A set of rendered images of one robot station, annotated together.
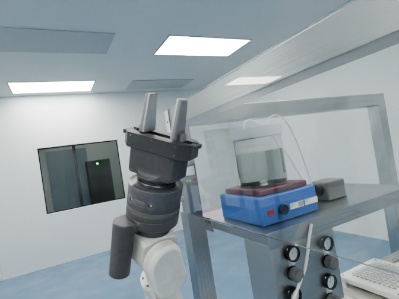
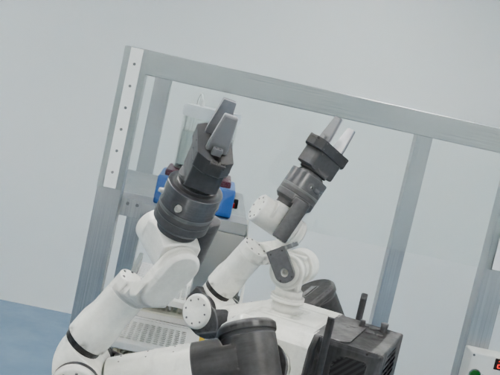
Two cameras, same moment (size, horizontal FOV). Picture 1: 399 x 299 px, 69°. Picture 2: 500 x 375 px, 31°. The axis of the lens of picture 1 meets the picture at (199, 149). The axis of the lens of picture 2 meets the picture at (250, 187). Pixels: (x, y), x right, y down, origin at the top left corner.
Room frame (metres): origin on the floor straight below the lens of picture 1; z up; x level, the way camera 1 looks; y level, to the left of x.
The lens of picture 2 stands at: (-0.21, 1.93, 1.62)
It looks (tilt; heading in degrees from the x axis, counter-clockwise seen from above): 6 degrees down; 294
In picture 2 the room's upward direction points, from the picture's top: 12 degrees clockwise
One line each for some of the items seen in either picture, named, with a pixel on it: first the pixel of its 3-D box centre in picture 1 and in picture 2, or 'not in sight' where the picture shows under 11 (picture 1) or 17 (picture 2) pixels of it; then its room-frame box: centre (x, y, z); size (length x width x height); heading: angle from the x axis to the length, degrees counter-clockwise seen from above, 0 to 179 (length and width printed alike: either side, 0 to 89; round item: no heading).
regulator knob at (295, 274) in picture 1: (295, 272); not in sight; (0.69, -0.18, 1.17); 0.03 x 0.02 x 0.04; 117
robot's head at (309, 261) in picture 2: not in sight; (293, 274); (0.35, 0.38, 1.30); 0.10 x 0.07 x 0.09; 96
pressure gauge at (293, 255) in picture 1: (292, 253); not in sight; (0.70, -0.18, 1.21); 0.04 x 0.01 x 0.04; 117
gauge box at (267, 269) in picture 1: (294, 267); (216, 261); (0.78, -0.20, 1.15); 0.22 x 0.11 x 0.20; 117
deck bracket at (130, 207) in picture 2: (208, 223); (130, 207); (0.94, 0.01, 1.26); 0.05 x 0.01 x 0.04; 27
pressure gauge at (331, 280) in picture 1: (329, 281); not in sight; (0.75, -0.28, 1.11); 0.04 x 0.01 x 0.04; 117
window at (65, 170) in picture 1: (84, 174); not in sight; (5.29, 2.16, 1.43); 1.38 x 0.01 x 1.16; 117
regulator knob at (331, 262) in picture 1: (331, 260); not in sight; (0.75, -0.29, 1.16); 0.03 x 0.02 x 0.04; 117
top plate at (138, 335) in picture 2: not in sight; (153, 338); (0.90, -0.18, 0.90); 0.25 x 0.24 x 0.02; 26
